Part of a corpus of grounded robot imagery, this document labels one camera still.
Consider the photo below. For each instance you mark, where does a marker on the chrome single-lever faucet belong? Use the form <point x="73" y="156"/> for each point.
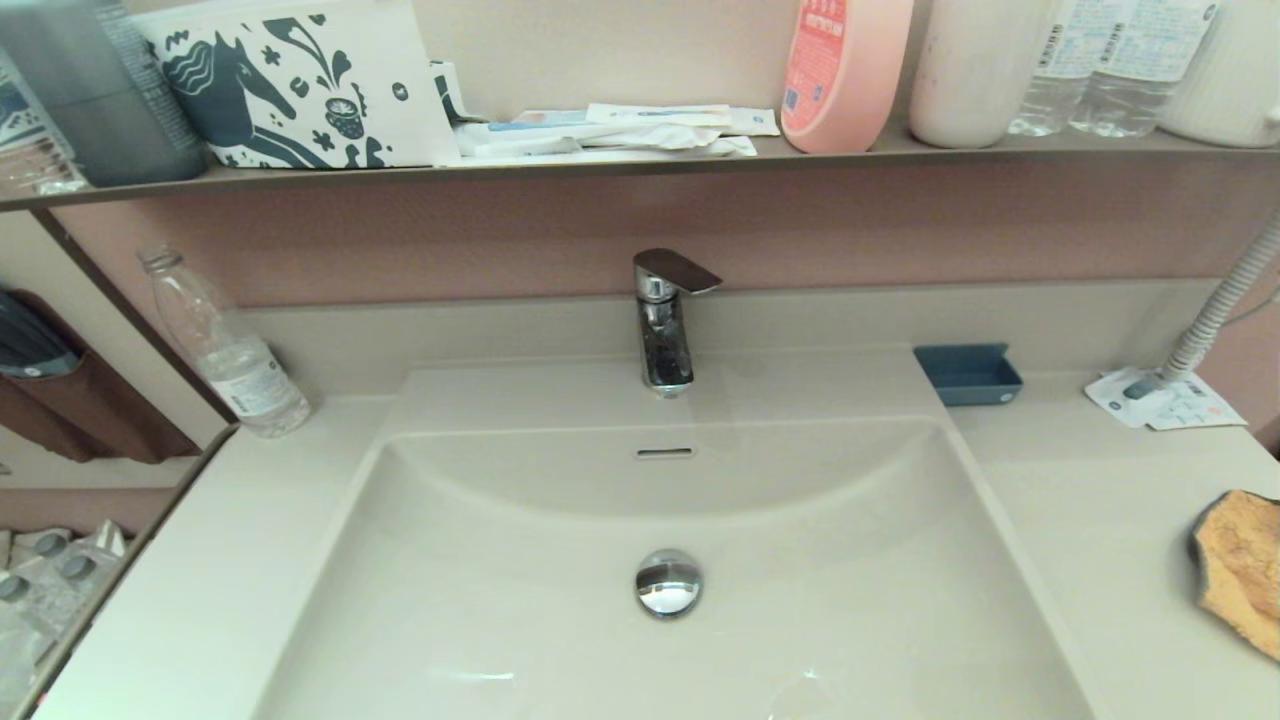
<point x="665" y="350"/>

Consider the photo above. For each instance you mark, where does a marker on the orange and grey cleaning cloth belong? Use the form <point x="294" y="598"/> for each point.
<point x="1245" y="570"/>

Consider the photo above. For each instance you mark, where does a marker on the beige ceramic sink basin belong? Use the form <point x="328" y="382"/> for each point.
<point x="480" y="600"/>

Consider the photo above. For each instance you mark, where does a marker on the chrome drain stopper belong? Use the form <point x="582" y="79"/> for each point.
<point x="668" y="583"/>

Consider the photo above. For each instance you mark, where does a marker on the white flat sachet packet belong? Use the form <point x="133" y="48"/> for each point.
<point x="560" y="145"/>

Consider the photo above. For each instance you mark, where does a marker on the white toothbrush packet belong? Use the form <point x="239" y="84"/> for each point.
<point x="680" y="117"/>

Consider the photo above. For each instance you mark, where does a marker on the blue plastic soap tray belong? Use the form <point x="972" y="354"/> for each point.
<point x="968" y="378"/>

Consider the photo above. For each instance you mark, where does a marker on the pink lotion bottle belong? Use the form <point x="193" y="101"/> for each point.
<point x="840" y="80"/>

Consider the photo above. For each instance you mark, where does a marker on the uncapped clear plastic bottle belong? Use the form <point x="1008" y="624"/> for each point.
<point x="240" y="375"/>

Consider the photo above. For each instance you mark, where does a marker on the cream ceramic container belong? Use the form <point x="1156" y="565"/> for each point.
<point x="975" y="75"/>

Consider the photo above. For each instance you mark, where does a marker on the white paper leaflets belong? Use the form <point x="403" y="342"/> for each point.
<point x="1110" y="395"/>

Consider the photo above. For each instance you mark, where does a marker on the clear labelled water bottle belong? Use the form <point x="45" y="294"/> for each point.
<point x="1130" y="85"/>
<point x="1055" y="90"/>

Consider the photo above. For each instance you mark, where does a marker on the brown hanging pouch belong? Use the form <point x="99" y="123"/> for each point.
<point x="110" y="420"/>

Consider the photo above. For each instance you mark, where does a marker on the white card with orange print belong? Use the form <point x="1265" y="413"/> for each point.
<point x="1205" y="412"/>

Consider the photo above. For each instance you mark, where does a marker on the grey cylindrical container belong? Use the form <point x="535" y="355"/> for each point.
<point x="110" y="100"/>

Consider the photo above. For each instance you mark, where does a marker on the dark item in pouch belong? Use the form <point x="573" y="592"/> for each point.
<point x="30" y="345"/>

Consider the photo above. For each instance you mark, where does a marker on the plastic-wrapped bottle pack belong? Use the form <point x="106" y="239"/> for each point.
<point x="50" y="590"/>

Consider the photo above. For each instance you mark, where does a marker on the patterned blue white box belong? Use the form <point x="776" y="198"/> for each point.
<point x="25" y="140"/>

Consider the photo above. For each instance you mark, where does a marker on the white ribbed container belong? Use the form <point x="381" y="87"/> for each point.
<point x="1235" y="80"/>

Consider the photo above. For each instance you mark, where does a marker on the brown wall shelf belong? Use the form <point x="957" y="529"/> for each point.
<point x="640" y="165"/>

